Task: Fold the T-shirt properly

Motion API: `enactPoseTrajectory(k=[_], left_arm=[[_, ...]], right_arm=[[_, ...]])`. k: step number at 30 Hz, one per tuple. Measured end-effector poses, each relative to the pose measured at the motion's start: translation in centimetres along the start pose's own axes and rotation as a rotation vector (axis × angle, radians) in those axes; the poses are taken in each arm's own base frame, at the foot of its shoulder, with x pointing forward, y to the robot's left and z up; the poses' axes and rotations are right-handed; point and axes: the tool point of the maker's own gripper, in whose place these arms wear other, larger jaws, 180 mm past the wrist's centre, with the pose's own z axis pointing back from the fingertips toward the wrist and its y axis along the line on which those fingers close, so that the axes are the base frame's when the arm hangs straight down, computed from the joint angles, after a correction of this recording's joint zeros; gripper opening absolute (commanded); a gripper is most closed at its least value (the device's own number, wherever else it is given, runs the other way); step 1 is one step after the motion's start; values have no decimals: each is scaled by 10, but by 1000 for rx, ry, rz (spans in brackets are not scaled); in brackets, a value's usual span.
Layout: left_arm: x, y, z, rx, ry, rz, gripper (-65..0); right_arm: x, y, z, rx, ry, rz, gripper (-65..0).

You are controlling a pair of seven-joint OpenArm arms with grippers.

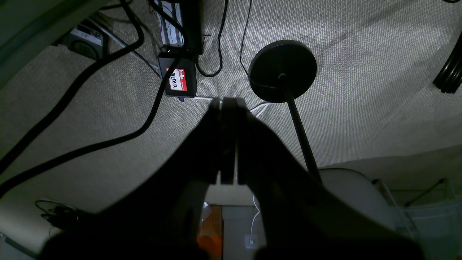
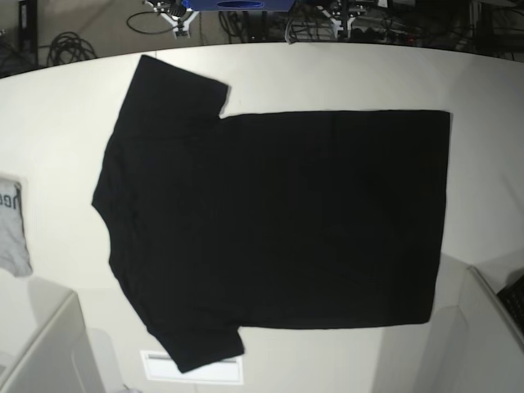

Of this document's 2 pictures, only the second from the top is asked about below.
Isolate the black T-shirt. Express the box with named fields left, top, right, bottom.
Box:
left=93, top=56, right=451, bottom=373

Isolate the grey folded T-shirt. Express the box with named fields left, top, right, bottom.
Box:
left=1, top=178, right=33, bottom=278

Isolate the white label plate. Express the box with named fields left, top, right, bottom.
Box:
left=140, top=350, right=244, bottom=385

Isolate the blue box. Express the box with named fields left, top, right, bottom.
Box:
left=182, top=0, right=296, bottom=11

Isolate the white right partition panel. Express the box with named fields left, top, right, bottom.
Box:
left=426, top=268, right=523, bottom=392

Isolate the white partition panel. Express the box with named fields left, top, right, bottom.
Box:
left=426, top=268, right=523, bottom=392
left=1, top=292, right=105, bottom=393

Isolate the white left partition panel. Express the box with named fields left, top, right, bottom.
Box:
left=1, top=292, right=105, bottom=393

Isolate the black keyboard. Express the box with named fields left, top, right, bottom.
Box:
left=497, top=276, right=524, bottom=332

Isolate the coiled black cable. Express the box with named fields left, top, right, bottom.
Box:
left=47, top=31, right=97, bottom=67

